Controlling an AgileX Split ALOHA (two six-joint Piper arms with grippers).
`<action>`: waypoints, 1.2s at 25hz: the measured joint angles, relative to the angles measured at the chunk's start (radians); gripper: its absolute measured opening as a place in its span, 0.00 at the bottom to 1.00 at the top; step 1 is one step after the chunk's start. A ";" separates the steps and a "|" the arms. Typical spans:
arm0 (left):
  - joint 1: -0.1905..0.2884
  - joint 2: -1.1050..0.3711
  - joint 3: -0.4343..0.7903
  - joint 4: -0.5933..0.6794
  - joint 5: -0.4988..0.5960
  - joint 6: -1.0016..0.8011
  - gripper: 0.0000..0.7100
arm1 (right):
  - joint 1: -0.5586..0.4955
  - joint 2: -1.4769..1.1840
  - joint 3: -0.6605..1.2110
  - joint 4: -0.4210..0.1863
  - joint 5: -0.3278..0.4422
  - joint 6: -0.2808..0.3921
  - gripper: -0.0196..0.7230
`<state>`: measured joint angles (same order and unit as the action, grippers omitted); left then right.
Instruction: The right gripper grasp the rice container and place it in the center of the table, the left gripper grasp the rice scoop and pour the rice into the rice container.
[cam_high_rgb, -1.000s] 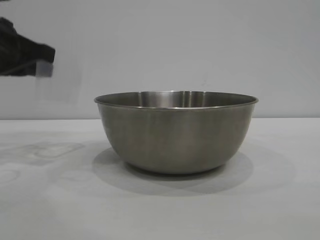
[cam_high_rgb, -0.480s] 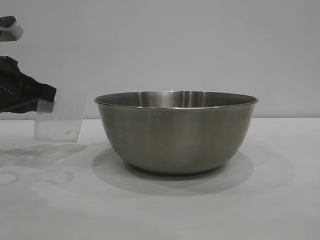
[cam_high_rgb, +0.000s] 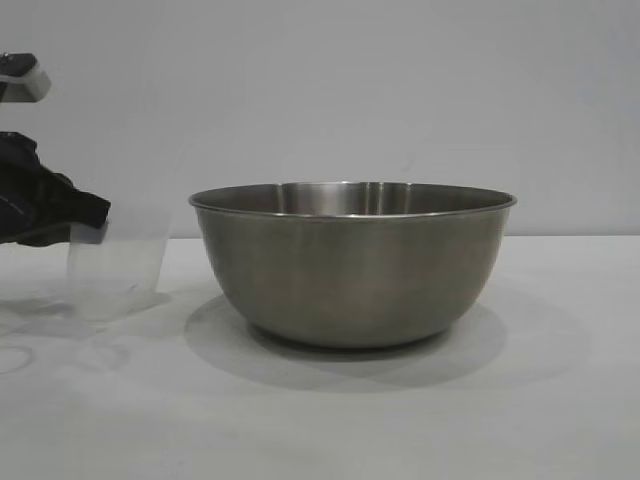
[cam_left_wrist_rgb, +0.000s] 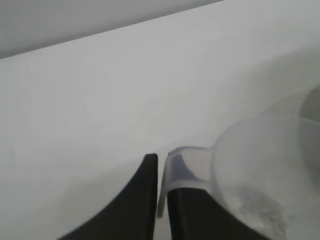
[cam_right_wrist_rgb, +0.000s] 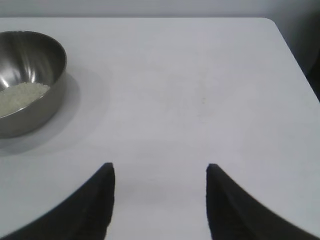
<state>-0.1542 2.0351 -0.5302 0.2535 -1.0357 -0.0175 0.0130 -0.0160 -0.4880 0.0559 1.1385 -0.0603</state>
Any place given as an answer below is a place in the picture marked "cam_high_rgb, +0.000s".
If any clear plastic measuring cup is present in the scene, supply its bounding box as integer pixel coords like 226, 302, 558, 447
66, 201, 175, 322

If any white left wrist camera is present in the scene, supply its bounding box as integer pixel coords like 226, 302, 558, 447
0, 51, 53, 105

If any stainless steel mixing bowl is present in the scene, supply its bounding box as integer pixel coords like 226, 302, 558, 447
187, 180, 519, 350

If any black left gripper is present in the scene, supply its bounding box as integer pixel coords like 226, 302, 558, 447
0, 130, 113, 247

